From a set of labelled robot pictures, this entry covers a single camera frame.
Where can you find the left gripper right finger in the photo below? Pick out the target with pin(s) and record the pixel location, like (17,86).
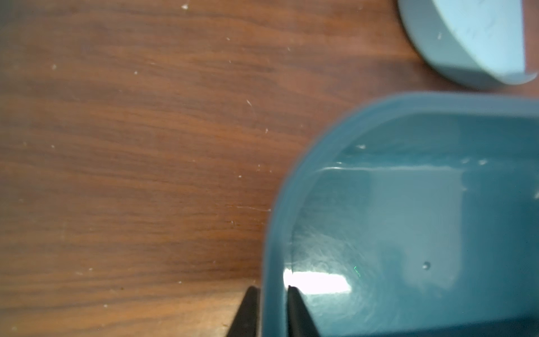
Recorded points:
(300,323)

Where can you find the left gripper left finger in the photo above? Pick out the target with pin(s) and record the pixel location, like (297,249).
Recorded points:
(245,322)

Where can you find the dark teal storage box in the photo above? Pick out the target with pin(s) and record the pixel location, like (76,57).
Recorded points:
(415,216)

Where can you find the light teal dustpan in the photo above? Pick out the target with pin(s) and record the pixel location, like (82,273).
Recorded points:
(477,44)

